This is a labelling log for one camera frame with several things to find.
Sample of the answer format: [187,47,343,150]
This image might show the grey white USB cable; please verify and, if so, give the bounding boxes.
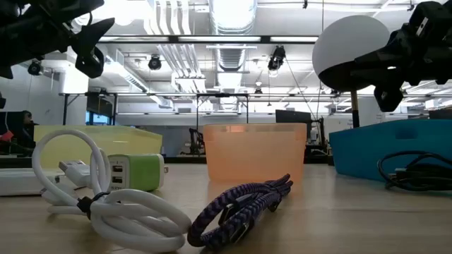
[57,159,93,188]

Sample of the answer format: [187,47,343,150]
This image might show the green white USB charger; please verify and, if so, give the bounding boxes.
[107,153,170,192]

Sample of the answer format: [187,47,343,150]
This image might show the orange translucent plastic bin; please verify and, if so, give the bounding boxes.
[203,122,308,184]

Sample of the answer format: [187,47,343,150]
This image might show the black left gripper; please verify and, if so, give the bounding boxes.
[0,17,116,80]

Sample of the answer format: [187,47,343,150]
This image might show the black ceiling spotlight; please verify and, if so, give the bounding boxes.
[27,59,44,76]
[267,45,287,72]
[148,54,163,71]

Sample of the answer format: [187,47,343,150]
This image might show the silver ventilation duct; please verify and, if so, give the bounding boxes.
[208,0,258,72]

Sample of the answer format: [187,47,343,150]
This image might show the white printed product box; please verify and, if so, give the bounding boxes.
[0,167,66,197]

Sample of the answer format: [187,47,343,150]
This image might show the purple braided cable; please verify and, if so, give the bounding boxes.
[186,173,295,251]

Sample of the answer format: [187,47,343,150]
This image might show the black desk monitor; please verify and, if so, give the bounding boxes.
[275,109,314,140]

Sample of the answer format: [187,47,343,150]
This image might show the teal plastic bin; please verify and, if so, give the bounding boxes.
[328,119,452,183]

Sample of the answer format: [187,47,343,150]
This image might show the yellow translucent plastic bin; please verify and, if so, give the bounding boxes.
[33,125,164,170]

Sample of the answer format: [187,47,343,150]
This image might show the black coiled cable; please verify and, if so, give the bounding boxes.
[376,150,452,193]

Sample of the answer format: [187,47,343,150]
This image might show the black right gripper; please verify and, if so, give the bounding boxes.
[352,30,452,113]

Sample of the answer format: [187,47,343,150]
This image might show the white globe table lamp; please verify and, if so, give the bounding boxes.
[311,14,391,128]

